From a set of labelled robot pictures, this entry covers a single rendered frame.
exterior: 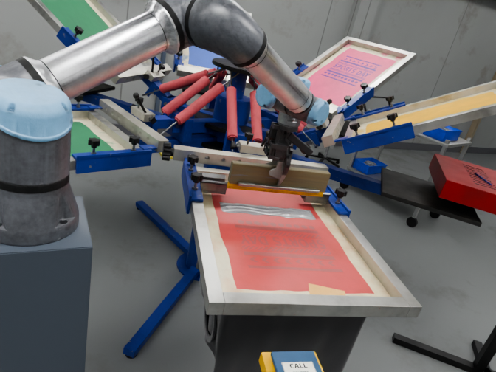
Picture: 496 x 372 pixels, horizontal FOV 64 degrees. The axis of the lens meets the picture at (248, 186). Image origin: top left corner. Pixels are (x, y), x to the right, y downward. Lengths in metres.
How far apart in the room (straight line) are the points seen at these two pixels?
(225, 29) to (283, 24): 4.33
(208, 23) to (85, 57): 0.24
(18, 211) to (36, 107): 0.17
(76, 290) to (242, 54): 0.55
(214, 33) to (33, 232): 0.49
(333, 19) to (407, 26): 1.27
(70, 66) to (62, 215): 0.27
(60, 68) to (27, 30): 3.65
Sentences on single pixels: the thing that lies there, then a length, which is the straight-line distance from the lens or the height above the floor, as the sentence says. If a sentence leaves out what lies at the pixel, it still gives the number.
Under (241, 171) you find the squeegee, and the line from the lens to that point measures 1.33.
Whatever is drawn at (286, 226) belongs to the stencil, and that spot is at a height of 0.96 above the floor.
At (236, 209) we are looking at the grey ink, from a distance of 1.42.
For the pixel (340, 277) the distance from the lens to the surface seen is 1.24.
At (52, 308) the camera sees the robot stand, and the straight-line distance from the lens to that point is 0.79.
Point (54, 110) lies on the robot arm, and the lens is 0.66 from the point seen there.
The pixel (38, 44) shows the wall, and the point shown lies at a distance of 4.49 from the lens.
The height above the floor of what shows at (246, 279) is 0.95.
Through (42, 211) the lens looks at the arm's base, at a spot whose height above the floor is 1.26.
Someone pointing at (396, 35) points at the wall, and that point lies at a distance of 6.29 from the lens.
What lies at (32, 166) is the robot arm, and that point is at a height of 1.33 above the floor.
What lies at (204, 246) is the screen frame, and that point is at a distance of 1.13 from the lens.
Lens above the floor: 1.61
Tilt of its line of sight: 24 degrees down
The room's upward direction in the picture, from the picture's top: 13 degrees clockwise
